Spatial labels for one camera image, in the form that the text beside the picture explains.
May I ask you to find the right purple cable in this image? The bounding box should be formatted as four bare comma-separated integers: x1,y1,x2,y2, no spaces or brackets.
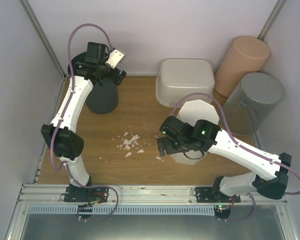
169,92,300,196

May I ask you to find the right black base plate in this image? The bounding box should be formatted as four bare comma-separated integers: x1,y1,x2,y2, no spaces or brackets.
191,186,241,204

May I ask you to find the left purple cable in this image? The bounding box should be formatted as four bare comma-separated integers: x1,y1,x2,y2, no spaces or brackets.
49,22,116,186

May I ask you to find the white plastic basin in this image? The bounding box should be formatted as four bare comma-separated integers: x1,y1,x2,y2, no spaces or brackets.
155,58,215,108

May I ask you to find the grey slotted cable duct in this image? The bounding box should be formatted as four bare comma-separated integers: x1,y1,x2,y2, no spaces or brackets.
28,204,215,216

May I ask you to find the aluminium front rail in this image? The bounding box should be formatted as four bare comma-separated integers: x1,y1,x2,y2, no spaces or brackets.
17,183,288,205

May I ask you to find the aluminium frame post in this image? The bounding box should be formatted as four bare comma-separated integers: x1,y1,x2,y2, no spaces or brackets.
19,0,67,81
257,0,288,41

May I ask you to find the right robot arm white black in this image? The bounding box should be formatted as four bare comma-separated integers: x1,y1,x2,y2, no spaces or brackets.
157,116,292,203

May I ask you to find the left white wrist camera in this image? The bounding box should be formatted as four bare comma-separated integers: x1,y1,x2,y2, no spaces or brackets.
105,48,126,69

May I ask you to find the purple cable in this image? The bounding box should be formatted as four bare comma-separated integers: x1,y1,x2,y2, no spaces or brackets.
169,92,300,196
49,22,116,186

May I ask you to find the salmon pink plastic bin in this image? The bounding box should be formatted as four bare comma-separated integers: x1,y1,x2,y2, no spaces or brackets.
214,36,271,98

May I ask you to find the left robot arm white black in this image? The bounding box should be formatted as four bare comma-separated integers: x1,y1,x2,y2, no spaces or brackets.
41,42,127,202

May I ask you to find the left aluminium frame post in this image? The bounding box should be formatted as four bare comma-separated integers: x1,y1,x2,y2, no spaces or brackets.
19,0,67,81

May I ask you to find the right aluminium frame post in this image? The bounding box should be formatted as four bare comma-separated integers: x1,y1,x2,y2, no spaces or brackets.
257,0,288,41

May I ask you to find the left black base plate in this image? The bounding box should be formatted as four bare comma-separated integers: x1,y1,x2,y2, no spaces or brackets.
59,184,109,204

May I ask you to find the white plastic shard pile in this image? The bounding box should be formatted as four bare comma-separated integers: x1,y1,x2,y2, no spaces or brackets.
116,132,144,154

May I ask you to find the dark grey bin white liner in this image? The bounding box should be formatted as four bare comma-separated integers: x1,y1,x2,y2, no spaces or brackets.
71,52,119,115

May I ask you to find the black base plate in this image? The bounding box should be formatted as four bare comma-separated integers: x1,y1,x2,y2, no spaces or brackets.
191,186,241,204
59,184,109,204

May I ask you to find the white octagonal bin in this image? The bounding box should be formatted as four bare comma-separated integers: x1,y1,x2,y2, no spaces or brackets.
171,99,220,166

